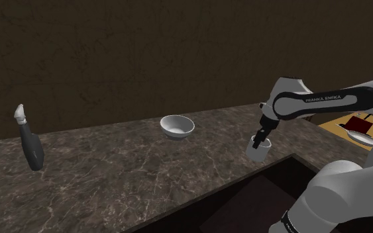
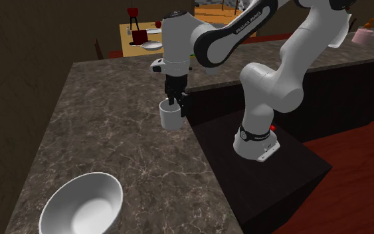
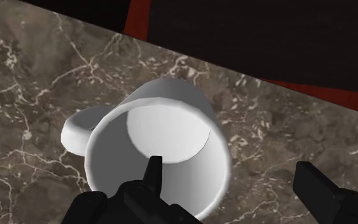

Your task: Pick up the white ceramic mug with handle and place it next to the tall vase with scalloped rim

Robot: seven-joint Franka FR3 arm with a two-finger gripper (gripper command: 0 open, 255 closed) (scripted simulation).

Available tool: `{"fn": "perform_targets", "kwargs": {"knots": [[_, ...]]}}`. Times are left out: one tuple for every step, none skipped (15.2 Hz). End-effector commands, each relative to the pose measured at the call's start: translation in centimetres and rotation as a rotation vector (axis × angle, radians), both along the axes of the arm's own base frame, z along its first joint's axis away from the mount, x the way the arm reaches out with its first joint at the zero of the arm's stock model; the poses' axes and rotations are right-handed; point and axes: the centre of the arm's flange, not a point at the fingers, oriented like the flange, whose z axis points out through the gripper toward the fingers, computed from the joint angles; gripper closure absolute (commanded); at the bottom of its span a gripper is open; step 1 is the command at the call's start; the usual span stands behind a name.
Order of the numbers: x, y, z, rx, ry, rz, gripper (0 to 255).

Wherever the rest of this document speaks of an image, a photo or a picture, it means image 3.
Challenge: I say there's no white mug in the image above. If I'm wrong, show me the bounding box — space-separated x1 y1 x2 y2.
60 77 232 221

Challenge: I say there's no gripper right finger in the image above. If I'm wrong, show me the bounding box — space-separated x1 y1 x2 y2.
292 160 358 224

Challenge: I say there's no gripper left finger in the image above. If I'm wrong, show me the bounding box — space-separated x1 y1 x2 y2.
61 155 203 224

